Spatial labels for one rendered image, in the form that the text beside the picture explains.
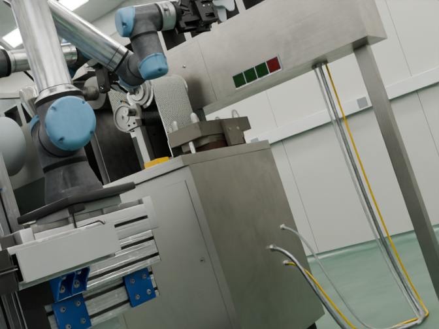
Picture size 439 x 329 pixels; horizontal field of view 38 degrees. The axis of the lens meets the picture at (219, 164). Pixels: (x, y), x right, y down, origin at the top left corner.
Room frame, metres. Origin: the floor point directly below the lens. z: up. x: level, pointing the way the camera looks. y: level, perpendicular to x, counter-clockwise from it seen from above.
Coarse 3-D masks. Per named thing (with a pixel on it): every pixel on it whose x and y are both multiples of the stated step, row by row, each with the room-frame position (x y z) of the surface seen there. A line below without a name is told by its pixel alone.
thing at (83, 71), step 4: (80, 68) 2.78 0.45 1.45; (84, 68) 2.77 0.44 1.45; (88, 68) 2.80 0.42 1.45; (76, 72) 2.79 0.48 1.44; (80, 72) 2.78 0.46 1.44; (84, 72) 2.77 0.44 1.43; (88, 72) 2.82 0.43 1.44; (92, 72) 2.84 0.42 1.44; (76, 76) 2.80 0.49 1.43; (80, 76) 2.79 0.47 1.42; (84, 76) 2.86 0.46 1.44; (88, 76) 2.88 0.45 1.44; (92, 76) 2.91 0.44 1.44; (72, 80) 2.82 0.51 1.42
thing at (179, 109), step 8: (160, 104) 2.66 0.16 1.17; (168, 104) 2.70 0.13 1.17; (176, 104) 2.75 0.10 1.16; (184, 104) 2.80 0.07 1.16; (160, 112) 2.64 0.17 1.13; (168, 112) 2.69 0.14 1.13; (176, 112) 2.74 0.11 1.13; (184, 112) 2.79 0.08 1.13; (192, 112) 2.84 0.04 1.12; (168, 120) 2.67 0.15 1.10; (176, 120) 2.72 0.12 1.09; (184, 120) 2.77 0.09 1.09; (168, 128) 2.66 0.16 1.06
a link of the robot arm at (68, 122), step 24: (24, 0) 1.48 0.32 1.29; (24, 24) 1.48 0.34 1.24; (48, 24) 1.49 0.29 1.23; (24, 48) 1.51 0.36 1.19; (48, 48) 1.48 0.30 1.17; (48, 72) 1.48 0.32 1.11; (48, 96) 1.46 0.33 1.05; (72, 96) 1.47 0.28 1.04; (48, 120) 1.44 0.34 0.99; (72, 120) 1.46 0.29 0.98; (48, 144) 1.51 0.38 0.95; (72, 144) 1.47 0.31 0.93
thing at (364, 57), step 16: (368, 48) 2.64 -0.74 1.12; (368, 64) 2.63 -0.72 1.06; (368, 80) 2.64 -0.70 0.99; (368, 96) 2.66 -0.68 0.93; (384, 96) 2.63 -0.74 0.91; (384, 112) 2.63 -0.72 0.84; (384, 128) 2.64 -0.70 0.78; (400, 144) 2.63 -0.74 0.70; (400, 160) 2.63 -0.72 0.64; (400, 176) 2.64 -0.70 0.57; (416, 192) 2.63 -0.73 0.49; (416, 208) 2.63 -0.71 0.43; (416, 224) 2.65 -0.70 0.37; (432, 240) 2.63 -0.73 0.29; (432, 256) 2.63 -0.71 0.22; (432, 272) 2.65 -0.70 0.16
